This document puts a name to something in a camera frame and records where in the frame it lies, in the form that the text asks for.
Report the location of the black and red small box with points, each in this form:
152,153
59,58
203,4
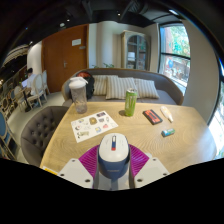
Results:
152,116

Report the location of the large black-framed window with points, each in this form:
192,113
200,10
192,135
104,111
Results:
175,53

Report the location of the yellow and white table label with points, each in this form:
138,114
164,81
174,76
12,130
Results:
50,170

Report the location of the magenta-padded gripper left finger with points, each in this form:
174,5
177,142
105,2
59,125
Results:
75,171

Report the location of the white sticker sheet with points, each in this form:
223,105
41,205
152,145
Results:
93,126

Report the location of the small teal eraser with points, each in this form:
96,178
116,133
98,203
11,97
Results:
168,132

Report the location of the white door sign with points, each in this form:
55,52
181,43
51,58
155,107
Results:
76,42

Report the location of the brown wooden door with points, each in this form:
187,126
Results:
60,60

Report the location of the blue and white computer mouse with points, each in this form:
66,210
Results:
113,156

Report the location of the cream glass-door cabinet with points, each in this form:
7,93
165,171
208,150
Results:
136,50

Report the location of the black and red backpack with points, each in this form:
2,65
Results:
90,85

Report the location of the clear shaker bottle white lid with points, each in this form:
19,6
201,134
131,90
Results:
79,96

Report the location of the striped cushion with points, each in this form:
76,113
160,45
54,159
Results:
148,88
120,87
100,85

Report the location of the group of dining chairs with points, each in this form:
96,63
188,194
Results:
38,86

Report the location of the person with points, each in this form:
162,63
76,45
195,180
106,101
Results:
30,81

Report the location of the green drink can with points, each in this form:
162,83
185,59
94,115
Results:
130,103

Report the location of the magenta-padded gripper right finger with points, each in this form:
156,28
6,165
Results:
151,171

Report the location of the white tube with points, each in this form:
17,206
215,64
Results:
166,113

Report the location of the grey curved sofa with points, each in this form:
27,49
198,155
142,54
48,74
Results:
166,86

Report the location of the grey tufted armchair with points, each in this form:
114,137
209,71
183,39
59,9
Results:
38,130

